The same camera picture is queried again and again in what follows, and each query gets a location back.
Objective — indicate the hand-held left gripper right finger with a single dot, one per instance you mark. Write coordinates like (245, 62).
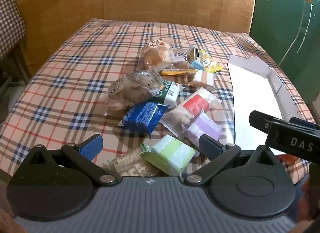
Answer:
(208, 145)

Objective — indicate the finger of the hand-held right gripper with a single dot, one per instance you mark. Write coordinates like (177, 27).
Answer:
(260, 120)
(302, 123)

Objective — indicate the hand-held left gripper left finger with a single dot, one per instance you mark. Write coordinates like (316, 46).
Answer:
(91, 145)

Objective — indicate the purple packet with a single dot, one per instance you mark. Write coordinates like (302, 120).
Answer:
(205, 126)

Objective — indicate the white cardboard box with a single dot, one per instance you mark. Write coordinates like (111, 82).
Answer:
(250, 98)

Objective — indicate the light green packet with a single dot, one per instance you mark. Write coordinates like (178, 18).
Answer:
(170, 153)

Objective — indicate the clear brown cake packet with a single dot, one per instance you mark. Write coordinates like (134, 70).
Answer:
(178, 119)

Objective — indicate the clear printed packet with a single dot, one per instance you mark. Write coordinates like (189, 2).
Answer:
(130, 163)

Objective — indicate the red and white packet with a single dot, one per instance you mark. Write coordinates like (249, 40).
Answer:
(197, 101)

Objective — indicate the blue foil packet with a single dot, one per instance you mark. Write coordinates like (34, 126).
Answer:
(142, 118)

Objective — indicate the green and white packet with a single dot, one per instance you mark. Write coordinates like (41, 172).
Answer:
(168, 93)

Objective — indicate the orange and white packet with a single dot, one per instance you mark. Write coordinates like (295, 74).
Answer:
(202, 77)

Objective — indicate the yellow snack packet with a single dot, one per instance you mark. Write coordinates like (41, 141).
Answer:
(210, 64)

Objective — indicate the long yellow packet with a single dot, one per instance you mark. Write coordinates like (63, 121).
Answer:
(175, 72)

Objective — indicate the light blue packet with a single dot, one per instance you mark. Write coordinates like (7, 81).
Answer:
(197, 64)

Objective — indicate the small brown box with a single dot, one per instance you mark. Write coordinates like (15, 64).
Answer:
(193, 54)

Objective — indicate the white label cake packet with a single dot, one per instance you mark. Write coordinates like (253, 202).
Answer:
(180, 55)

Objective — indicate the clear bag of buns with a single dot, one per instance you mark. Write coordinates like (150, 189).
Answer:
(152, 55)

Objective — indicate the person's right hand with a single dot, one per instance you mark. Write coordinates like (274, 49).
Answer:
(311, 200)

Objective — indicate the red orange packet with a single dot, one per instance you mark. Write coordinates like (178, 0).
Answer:
(290, 158)

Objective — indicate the plaid tablecloth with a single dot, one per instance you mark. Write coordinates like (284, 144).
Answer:
(75, 72)

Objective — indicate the green chalkboard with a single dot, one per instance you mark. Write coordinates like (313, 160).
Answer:
(275, 22)

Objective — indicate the checkered padded chair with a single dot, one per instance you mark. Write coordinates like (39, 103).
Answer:
(10, 22)

